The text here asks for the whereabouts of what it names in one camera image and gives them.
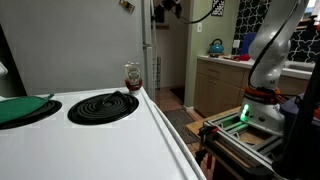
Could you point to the red cloth on counter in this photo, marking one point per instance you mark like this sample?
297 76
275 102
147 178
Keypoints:
244 57

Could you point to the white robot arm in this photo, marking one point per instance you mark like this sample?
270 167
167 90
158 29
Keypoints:
269 51

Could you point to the teal kettle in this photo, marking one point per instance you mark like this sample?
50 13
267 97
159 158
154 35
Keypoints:
216 47

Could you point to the white electric stove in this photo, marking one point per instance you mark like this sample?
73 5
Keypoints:
141 146

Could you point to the upside-down ketchup bottle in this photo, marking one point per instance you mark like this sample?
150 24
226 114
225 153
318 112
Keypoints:
133 76

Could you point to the black white patterned picture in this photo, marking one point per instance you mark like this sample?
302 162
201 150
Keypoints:
218 8

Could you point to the white refrigerator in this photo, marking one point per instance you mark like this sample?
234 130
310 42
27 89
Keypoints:
75 45

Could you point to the wooden kitchen cabinet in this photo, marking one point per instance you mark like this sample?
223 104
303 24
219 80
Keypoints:
219 87

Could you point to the yellow black fridge magnet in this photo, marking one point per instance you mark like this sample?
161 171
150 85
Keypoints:
127 5

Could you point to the black coil burner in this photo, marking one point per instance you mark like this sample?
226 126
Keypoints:
103 109

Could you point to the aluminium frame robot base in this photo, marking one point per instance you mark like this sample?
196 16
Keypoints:
247 150

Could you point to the black camera tripod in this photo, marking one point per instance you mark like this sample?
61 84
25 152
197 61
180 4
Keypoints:
300 158

